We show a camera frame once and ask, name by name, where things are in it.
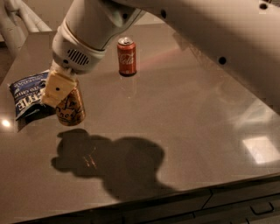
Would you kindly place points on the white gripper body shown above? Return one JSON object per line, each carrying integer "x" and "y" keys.
{"x": 71, "y": 52}

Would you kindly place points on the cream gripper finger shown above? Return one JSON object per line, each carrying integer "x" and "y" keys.
{"x": 59, "y": 83}

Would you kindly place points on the orange soda can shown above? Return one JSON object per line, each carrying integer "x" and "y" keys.
{"x": 71, "y": 111}

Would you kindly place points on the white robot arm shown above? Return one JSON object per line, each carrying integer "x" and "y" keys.
{"x": 241, "y": 36}

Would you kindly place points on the blue chip bag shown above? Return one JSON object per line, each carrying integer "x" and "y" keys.
{"x": 27, "y": 94}

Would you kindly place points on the red cola can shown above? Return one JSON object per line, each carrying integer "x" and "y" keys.
{"x": 126, "y": 52}

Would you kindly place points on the black drawer handle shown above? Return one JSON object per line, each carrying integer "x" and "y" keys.
{"x": 262, "y": 208}

